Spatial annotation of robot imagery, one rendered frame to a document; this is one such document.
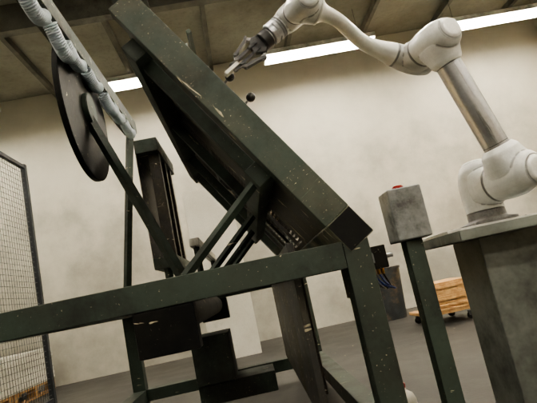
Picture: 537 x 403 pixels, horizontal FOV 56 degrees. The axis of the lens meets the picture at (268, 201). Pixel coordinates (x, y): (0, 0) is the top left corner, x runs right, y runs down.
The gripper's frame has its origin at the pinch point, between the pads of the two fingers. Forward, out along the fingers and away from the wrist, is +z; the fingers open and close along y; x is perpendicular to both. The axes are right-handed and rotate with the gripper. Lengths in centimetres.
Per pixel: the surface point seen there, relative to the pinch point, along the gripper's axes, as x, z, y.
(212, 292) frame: -17, 63, 58
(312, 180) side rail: -18, 13, 55
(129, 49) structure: -11.6, 25.0, -27.2
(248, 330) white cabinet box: 421, 87, 94
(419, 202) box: -18, -7, 85
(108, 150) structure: 80, 57, -41
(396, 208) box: -18, 0, 81
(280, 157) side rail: -17.6, 15.8, 41.2
